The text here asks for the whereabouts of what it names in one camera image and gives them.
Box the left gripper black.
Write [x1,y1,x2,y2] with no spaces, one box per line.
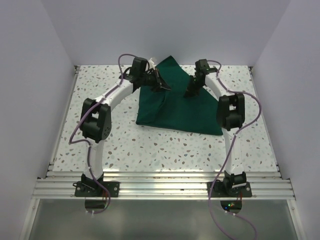
[140,68,171,93]

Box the green surgical drape cloth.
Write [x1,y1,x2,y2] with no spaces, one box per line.
[136,56,223,136]

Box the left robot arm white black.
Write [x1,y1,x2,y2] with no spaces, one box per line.
[79,56,171,197]

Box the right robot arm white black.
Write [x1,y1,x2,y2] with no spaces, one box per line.
[184,59,247,197]

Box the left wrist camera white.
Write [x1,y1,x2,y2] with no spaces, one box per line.
[148,57,157,70]

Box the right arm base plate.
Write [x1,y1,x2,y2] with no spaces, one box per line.
[206,180,253,198]

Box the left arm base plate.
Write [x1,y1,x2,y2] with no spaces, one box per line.
[72,181,120,198]

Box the aluminium rail frame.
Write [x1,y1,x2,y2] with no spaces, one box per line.
[32,171,295,200]

